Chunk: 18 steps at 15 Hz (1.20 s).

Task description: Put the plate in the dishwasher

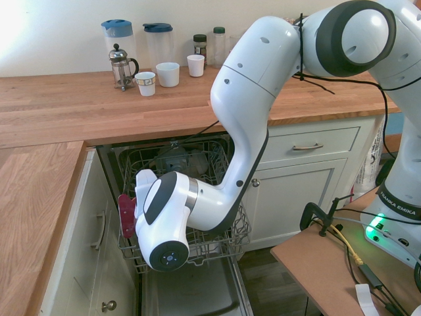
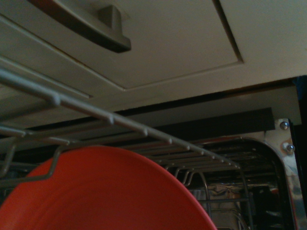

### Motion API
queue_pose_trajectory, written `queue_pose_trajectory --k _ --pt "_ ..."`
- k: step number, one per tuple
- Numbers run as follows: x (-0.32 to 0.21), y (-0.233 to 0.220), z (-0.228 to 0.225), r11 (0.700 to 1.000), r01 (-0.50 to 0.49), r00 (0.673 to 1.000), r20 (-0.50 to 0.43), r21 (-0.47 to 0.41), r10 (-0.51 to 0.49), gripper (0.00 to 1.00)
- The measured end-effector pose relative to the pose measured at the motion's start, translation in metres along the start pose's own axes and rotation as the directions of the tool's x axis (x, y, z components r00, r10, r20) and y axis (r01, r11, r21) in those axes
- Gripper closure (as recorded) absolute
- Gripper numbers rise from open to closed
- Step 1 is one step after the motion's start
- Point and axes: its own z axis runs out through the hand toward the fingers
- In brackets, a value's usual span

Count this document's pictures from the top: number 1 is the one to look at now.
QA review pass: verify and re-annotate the clear jar green lid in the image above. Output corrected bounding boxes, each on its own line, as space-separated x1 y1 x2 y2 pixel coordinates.
211 26 228 70

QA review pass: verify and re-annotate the clear pitcher dark-blue lid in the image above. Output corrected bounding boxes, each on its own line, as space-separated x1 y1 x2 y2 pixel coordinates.
141 22 174 72

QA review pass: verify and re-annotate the clear drinking glass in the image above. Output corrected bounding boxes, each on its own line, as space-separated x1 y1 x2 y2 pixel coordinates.
228 34 247 62

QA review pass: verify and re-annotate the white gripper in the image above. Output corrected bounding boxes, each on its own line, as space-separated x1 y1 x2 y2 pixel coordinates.
134 169 160 222

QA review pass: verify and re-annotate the white printed bag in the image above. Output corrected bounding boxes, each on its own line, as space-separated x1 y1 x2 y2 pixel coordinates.
353 116 387 199

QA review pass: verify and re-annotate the brown robot mounting board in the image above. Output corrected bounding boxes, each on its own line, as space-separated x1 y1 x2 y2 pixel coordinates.
270 187 421 316

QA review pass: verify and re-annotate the black metal clamp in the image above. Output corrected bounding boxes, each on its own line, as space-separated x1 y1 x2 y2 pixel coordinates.
299 193 356 238

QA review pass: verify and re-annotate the steel dishwasher door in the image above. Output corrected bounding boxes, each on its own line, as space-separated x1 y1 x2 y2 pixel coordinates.
139 252 255 316

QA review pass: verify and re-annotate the grey wire dishwasher rack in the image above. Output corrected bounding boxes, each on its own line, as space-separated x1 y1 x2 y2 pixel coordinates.
116 139 253 275

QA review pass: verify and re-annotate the white handled mug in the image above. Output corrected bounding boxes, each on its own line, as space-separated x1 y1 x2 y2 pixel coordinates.
155 61 181 88

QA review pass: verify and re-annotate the yellow cable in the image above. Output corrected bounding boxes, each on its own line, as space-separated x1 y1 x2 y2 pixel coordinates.
330 223 366 268

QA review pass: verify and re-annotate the spice jar black lid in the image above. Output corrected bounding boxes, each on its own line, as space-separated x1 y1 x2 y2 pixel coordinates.
192 34 209 70

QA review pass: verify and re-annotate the plain white cup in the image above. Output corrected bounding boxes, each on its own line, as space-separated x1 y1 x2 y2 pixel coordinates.
186 54 206 78

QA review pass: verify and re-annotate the white paper strip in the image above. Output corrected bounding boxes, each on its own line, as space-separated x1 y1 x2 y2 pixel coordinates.
355 283 383 316

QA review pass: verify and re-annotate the clear plastic container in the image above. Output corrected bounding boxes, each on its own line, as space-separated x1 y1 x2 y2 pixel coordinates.
186 149 212 176

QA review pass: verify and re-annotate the white cup patterned rim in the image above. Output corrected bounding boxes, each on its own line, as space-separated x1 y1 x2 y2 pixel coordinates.
134 70 157 97

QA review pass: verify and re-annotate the glass French press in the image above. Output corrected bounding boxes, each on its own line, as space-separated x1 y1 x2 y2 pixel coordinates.
108 43 140 92

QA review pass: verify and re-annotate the pink plastic plate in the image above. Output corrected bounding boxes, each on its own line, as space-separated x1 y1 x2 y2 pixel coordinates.
117 193 138 240

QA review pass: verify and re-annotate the clear pitcher light-blue lid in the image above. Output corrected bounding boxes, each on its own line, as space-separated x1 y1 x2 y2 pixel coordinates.
100 18 136 75

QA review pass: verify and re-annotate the metal drawer handle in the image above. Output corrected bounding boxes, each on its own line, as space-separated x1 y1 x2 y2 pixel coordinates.
292 143 324 152
92 210 107 252

